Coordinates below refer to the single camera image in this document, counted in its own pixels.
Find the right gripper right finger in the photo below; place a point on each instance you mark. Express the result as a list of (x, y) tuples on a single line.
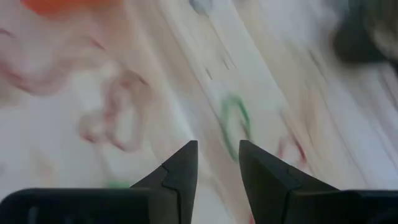
[(264, 186)]

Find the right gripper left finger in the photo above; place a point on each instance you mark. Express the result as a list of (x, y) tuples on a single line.
[(177, 186)]

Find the red rubber band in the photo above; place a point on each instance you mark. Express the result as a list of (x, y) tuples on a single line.
[(31, 88), (300, 149), (90, 135)]

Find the green rubber band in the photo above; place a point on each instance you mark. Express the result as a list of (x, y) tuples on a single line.
[(225, 118), (118, 185)]

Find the orange plastic basket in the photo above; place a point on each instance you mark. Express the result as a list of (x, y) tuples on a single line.
[(62, 6)]

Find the potted succulent plant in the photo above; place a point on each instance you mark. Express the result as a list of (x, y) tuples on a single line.
[(357, 43)]

